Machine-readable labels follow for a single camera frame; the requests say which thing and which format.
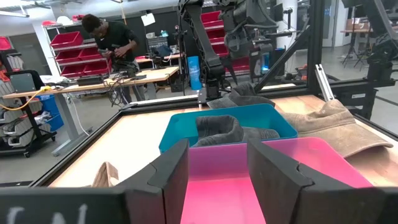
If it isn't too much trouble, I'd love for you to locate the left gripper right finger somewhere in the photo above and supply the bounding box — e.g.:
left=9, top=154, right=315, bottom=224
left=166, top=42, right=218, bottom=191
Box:
left=247, top=139, right=398, bottom=224

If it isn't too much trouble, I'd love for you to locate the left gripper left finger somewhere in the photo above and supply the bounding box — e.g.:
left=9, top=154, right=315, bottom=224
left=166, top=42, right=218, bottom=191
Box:
left=0, top=138, right=190, bottom=224

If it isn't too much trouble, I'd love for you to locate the beige cap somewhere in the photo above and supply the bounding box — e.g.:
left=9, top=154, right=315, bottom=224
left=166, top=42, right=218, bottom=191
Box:
left=91, top=161, right=121, bottom=188
left=281, top=99, right=394, bottom=159

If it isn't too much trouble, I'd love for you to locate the dark grey cap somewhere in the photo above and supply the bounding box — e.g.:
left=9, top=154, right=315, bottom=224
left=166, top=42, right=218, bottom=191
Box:
left=206, top=82, right=277, bottom=110

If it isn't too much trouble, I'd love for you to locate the grey towel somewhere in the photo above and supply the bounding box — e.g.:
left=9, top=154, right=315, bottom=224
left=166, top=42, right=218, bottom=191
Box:
left=192, top=114, right=280, bottom=148

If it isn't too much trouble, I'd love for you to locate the rack of red bins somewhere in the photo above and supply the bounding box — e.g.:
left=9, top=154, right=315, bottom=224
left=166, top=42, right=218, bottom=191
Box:
left=200, top=11, right=251, bottom=73

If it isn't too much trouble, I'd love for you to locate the red plastic tray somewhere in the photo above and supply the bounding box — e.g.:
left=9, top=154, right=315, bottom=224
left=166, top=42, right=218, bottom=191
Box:
left=180, top=136, right=374, bottom=224

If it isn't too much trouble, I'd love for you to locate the blue plastic tray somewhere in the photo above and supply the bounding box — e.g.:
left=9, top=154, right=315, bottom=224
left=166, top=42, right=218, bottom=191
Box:
left=158, top=103, right=299, bottom=154

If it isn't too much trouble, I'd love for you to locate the blue cylindrical roll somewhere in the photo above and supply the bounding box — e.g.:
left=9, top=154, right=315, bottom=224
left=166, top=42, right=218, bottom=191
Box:
left=187, top=55, right=203, bottom=91

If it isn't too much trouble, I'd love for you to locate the wooden workbench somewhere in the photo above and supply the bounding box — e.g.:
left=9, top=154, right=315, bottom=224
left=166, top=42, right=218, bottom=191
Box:
left=1, top=65, right=180, bottom=156

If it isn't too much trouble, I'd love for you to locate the white paper sign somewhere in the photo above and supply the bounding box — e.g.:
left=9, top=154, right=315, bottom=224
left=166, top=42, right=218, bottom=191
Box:
left=141, top=12, right=156, bottom=27

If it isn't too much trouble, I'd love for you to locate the black tripod stand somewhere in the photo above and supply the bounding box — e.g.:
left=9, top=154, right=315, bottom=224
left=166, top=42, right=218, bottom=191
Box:
left=340, top=29, right=371, bottom=68

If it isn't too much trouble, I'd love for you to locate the cardboard box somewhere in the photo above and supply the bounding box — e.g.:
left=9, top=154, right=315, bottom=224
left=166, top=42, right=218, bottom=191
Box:
left=345, top=17, right=371, bottom=31

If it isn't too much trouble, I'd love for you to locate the person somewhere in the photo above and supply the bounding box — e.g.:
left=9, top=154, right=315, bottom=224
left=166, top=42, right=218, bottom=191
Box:
left=81, top=14, right=147, bottom=103

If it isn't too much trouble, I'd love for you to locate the blue plastic bin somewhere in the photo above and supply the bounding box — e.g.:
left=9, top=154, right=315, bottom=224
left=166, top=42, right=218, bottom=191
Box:
left=35, top=95, right=65, bottom=131

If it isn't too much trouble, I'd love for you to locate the red plastic storage bin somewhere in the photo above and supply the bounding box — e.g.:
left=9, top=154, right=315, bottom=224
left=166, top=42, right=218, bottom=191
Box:
left=50, top=30, right=84, bottom=48
left=55, top=49, right=82, bottom=63
left=60, top=63, right=86, bottom=78
left=83, top=60, right=112, bottom=75
left=79, top=47, right=103, bottom=60

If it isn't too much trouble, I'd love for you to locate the black cart with grey bins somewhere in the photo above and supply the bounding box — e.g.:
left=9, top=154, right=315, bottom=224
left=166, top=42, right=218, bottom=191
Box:
left=0, top=49, right=57, bottom=158

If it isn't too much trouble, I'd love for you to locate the metal shelf rack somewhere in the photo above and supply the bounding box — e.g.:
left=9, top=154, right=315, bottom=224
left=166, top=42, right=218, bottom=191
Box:
left=42, top=21, right=113, bottom=79

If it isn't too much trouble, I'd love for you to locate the black aluminium table frame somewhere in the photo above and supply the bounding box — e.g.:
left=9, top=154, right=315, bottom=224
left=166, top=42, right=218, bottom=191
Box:
left=29, top=0, right=398, bottom=187

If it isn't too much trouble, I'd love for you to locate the silver metal bracket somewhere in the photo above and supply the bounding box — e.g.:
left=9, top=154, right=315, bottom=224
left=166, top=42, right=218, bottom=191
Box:
left=314, top=63, right=332, bottom=103

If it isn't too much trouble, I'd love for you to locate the yellow extension cable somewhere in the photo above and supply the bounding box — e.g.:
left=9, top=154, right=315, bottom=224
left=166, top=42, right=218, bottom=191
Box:
left=0, top=86, right=52, bottom=111

